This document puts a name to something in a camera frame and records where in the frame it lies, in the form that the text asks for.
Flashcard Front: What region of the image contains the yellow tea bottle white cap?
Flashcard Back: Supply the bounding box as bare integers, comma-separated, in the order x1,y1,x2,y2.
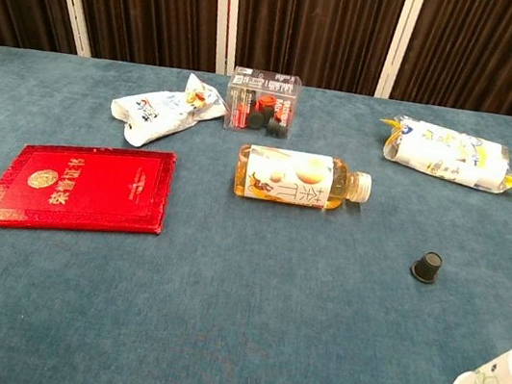
231,141,377,218

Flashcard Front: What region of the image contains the black coffee capsule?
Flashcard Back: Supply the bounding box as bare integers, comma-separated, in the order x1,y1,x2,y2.
265,116,291,142
241,108,269,134
408,248,446,286

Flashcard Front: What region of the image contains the orange coffee capsule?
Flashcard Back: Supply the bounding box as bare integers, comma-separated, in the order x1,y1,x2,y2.
253,93,277,114

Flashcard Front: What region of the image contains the clear plastic capsule box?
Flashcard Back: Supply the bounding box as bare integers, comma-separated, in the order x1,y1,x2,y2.
220,64,306,141

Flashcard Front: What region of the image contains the white snack bag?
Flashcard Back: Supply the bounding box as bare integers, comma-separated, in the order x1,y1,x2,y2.
371,112,512,197
104,61,233,162

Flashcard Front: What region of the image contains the red certificate book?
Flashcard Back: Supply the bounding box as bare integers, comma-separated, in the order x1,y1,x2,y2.
0,125,179,258

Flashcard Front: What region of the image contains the white snack bag right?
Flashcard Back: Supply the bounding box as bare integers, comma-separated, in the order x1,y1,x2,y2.
371,112,512,197

